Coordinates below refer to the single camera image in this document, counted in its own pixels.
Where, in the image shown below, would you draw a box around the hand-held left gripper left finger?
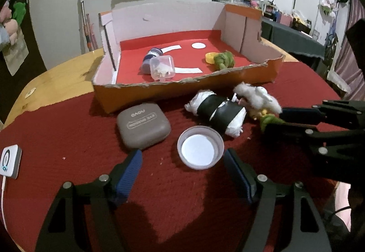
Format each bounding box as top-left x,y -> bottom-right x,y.
36,149 -> 143,252

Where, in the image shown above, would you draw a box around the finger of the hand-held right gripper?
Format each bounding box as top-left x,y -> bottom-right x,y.
264,122 -> 365,181
281,99 -> 365,131

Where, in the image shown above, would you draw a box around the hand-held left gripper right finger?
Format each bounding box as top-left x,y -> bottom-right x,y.
223,148 -> 333,252

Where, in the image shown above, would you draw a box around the green yarn ball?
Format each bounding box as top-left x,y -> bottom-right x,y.
259,114 -> 286,131
213,51 -> 236,70

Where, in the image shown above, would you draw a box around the white fluffy rabbit plush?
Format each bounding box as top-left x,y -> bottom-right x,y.
233,82 -> 283,115

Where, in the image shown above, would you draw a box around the white plastic lid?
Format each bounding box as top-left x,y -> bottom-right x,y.
177,126 -> 225,170

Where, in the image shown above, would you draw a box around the grey rounded case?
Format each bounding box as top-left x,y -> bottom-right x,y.
116,102 -> 172,150

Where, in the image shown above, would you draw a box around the black and white roll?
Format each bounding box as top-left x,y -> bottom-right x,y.
184,90 -> 247,138

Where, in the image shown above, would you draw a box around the orange cardboard box red inside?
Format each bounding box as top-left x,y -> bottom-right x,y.
92,1 -> 286,114

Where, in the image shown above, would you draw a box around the small clear plastic box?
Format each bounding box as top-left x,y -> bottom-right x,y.
150,55 -> 175,81

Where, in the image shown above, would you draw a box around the blue ink bottle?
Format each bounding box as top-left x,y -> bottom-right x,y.
142,47 -> 164,74

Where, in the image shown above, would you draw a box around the pink curtain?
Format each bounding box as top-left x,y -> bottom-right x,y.
334,0 -> 365,93

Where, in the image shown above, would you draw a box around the dark green tablecloth table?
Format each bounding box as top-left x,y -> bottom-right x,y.
261,17 -> 326,60

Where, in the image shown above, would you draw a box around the red ribbed table mat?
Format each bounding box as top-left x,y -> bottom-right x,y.
0,63 -> 365,252

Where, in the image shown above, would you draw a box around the white square charger device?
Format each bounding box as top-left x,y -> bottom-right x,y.
0,144 -> 22,179

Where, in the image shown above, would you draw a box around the pink stick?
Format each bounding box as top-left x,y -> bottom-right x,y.
86,13 -> 95,51

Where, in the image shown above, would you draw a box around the grey broom stick orange bands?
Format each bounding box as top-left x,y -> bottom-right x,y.
78,0 -> 94,51

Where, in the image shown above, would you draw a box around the clear plastic bag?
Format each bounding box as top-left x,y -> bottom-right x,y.
0,27 -> 9,50

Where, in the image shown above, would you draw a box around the pink pig plush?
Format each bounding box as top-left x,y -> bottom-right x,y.
0,7 -> 18,42

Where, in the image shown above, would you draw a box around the green plush toy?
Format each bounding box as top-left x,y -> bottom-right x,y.
13,3 -> 27,24

